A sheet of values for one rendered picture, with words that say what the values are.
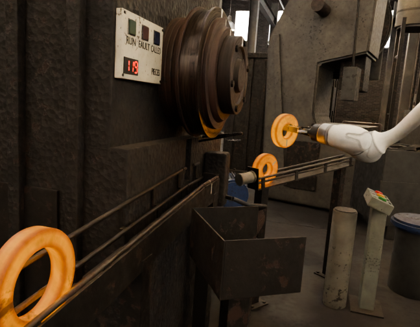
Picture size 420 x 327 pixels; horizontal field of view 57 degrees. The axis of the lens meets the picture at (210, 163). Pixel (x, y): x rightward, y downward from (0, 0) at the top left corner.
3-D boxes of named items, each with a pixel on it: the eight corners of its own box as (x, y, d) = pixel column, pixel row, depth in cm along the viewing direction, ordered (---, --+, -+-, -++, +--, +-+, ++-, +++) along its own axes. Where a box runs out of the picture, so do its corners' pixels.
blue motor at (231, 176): (215, 214, 357) (218, 178, 352) (212, 199, 413) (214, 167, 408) (248, 216, 359) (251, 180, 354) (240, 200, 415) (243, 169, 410)
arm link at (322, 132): (338, 146, 163) (326, 143, 168) (341, 124, 162) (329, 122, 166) (325, 146, 158) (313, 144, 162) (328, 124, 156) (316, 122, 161)
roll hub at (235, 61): (214, 113, 131) (220, 28, 127) (233, 113, 158) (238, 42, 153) (229, 115, 130) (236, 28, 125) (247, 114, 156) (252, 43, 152)
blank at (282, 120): (271, 114, 175) (277, 115, 172) (294, 112, 184) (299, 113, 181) (269, 148, 178) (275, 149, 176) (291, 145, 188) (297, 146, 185)
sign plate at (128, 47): (114, 77, 104) (116, 7, 101) (155, 84, 129) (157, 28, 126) (121, 78, 103) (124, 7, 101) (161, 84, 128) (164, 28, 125)
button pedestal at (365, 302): (350, 314, 196) (365, 196, 187) (348, 293, 219) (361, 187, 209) (384, 321, 191) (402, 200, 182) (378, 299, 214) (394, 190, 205)
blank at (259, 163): (258, 190, 193) (263, 191, 190) (247, 166, 185) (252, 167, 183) (276, 170, 200) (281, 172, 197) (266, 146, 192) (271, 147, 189)
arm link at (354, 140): (322, 144, 156) (339, 153, 165) (357, 151, 144) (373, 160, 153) (331, 119, 156) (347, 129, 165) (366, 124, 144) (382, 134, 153)
